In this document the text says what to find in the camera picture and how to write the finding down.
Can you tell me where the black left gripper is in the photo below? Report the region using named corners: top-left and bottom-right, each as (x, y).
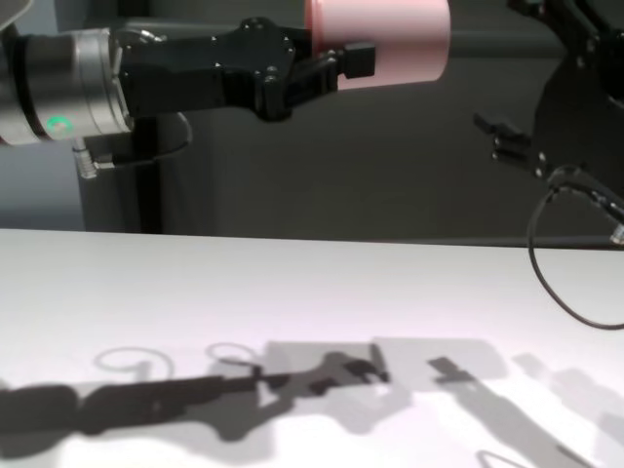
top-left (116, 17), bottom-right (376, 123)

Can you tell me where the blue-grey panel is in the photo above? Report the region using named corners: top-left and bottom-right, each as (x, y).
top-left (0, 143), bottom-right (84, 230)

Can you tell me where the thin grey partition rail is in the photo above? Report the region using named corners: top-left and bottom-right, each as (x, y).
top-left (335, 235), bottom-right (624, 251)

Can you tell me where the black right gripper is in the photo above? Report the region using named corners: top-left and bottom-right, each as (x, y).
top-left (473, 0), bottom-right (624, 196)

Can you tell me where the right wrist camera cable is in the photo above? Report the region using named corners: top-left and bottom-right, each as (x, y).
top-left (528, 165), bottom-right (624, 331)

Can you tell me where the grey partition post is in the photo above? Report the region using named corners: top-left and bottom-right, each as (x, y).
top-left (76, 116), bottom-right (163, 233)

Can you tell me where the pink plastic cup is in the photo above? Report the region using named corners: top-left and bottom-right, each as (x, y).
top-left (302, 0), bottom-right (450, 94)

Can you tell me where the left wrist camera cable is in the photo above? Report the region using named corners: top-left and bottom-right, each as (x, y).
top-left (71, 110), bottom-right (192, 180)

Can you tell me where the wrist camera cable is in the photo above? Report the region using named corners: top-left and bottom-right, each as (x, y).
top-left (71, 110), bottom-right (192, 180)
top-left (528, 165), bottom-right (624, 331)

